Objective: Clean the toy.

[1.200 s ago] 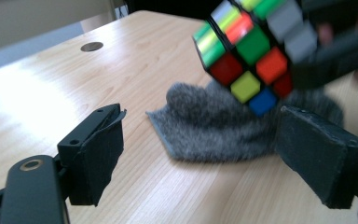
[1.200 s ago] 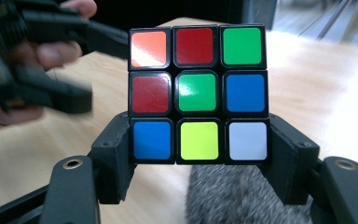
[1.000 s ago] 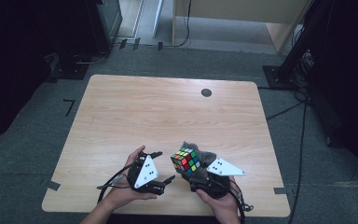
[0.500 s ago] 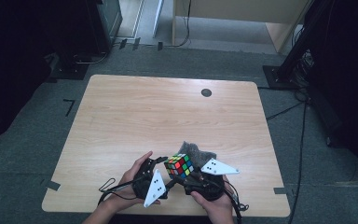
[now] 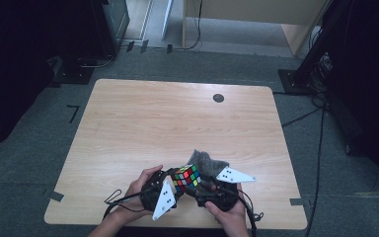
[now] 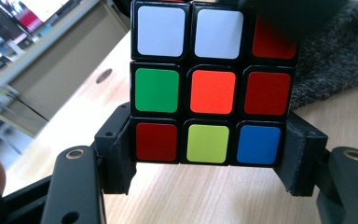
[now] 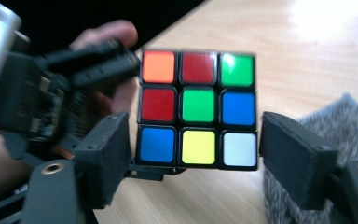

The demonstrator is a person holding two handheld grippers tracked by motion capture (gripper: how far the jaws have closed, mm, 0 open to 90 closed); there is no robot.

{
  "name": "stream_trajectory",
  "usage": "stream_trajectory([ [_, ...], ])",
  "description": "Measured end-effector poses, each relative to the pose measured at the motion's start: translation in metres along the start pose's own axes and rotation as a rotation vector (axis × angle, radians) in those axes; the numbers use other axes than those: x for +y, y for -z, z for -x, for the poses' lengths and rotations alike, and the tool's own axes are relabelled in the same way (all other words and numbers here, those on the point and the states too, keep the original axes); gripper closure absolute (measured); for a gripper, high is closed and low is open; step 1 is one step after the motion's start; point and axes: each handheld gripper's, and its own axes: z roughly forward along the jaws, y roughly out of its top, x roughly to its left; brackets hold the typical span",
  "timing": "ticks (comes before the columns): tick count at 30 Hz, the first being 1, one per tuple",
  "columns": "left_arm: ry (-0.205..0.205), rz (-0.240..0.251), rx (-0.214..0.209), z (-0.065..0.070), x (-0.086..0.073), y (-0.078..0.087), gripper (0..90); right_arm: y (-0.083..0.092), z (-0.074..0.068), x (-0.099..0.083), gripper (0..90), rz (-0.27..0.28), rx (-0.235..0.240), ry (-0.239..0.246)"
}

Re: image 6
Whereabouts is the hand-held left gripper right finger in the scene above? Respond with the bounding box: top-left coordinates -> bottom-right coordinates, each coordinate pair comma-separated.
274,111 -> 329,198

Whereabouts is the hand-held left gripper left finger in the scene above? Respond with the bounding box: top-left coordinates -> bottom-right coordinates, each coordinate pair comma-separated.
93,102 -> 137,196

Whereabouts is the grey cloth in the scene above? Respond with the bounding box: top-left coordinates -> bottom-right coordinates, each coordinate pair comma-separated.
288,1 -> 358,110

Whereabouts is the multicoloured puzzle cube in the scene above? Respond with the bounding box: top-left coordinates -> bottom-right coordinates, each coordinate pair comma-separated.
130,0 -> 301,167

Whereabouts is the round dark table grommet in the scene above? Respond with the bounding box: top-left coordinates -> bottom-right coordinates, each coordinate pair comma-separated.
95,68 -> 114,85

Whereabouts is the beige wooden desk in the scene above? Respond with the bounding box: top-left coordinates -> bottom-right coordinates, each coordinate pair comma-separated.
0,0 -> 131,138

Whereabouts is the black cable under desk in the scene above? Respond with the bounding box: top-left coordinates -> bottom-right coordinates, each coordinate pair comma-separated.
12,92 -> 49,122

